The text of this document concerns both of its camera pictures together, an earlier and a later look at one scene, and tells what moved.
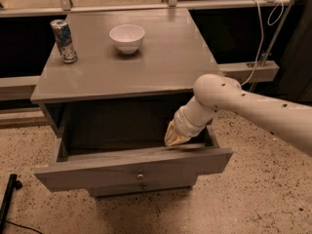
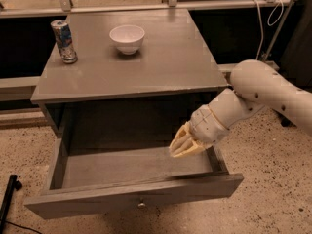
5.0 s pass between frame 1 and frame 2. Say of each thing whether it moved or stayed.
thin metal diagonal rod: stayed
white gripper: moved
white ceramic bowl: stayed
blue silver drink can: stayed
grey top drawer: moved
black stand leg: stayed
